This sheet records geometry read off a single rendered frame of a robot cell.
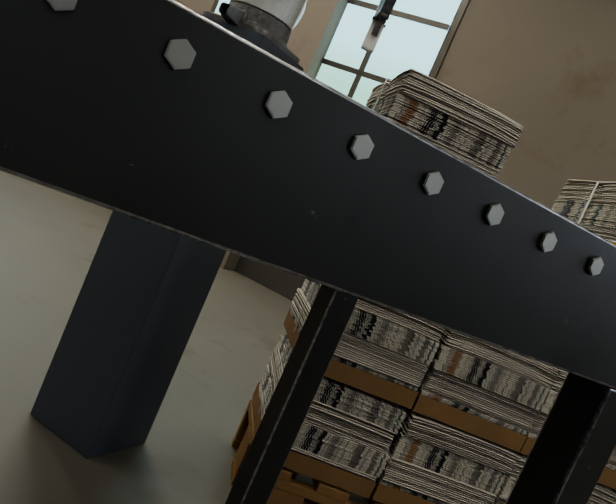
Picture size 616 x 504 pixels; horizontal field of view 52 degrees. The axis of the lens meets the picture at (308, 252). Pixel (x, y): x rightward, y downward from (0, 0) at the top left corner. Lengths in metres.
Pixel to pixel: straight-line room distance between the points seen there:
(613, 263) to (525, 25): 3.88
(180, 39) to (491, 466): 1.40
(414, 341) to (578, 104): 2.97
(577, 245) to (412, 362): 0.94
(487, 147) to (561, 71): 2.88
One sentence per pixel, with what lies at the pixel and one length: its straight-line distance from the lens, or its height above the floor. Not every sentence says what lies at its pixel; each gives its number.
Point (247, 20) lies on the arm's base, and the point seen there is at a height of 1.02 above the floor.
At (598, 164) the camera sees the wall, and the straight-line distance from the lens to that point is 4.14.
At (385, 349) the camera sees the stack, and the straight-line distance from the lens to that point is 1.45.
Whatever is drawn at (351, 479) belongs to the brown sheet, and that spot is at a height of 0.17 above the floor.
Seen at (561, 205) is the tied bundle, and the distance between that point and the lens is 1.92.
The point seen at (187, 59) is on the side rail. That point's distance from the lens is 0.37.
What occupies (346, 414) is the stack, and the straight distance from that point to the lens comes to 1.48.
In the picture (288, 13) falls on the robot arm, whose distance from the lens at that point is 1.49.
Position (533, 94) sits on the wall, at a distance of 4.28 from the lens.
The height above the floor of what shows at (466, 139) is 0.98.
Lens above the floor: 0.73
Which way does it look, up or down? 5 degrees down
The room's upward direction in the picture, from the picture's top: 24 degrees clockwise
